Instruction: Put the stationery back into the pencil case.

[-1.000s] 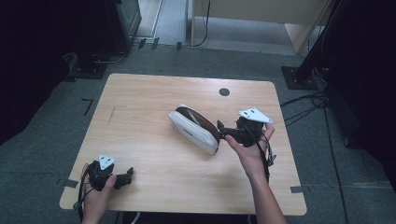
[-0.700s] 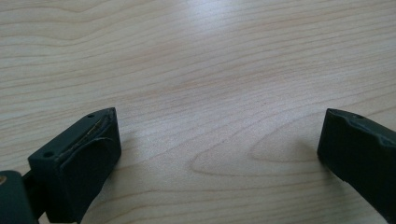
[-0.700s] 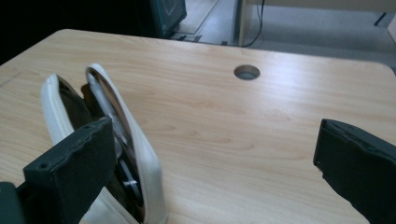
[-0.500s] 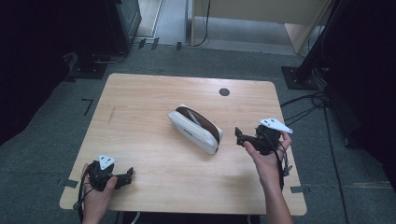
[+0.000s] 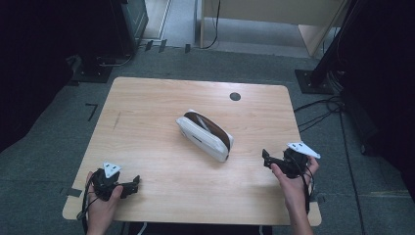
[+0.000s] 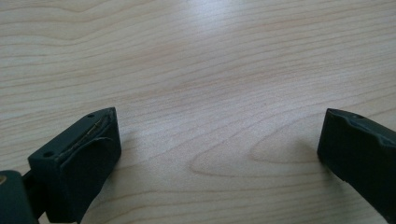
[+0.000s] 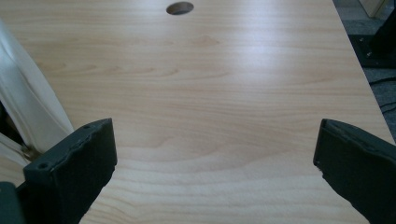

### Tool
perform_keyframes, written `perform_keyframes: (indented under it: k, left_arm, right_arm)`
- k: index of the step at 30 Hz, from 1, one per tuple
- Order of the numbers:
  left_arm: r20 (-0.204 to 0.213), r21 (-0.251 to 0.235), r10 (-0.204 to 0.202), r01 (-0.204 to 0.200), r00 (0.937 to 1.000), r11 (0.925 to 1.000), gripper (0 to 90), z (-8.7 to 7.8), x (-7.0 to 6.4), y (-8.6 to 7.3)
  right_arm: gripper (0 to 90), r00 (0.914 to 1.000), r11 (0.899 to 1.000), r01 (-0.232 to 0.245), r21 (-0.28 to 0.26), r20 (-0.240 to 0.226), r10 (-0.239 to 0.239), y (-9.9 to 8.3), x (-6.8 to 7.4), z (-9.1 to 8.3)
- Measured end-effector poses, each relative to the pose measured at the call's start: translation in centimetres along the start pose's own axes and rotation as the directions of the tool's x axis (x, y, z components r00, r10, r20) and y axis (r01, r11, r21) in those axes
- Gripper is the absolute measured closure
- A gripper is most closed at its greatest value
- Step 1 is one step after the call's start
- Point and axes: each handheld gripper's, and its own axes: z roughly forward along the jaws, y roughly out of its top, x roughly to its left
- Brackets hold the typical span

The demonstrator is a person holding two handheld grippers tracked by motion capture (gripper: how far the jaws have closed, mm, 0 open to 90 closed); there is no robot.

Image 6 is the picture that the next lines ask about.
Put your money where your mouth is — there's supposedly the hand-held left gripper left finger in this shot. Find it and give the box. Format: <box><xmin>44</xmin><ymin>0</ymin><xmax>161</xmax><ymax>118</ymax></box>
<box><xmin>27</xmin><ymin>106</ymin><xmax>122</xmax><ymax>224</ymax></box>

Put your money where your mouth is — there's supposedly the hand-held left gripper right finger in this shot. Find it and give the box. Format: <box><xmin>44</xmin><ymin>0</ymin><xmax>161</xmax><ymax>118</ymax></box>
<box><xmin>316</xmin><ymin>107</ymin><xmax>396</xmax><ymax>224</ymax></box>

